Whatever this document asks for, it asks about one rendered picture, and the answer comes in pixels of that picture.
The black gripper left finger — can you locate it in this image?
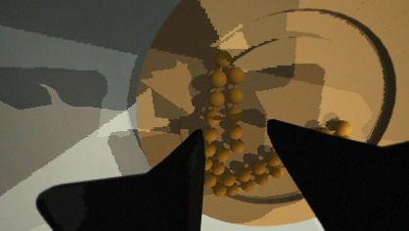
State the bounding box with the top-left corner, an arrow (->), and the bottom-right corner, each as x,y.
36,129 -> 205,231

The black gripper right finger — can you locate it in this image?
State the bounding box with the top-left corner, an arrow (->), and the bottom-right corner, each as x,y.
267,119 -> 409,231

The tan round bead board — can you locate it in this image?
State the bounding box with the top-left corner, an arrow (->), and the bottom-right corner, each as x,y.
136,0 -> 409,226

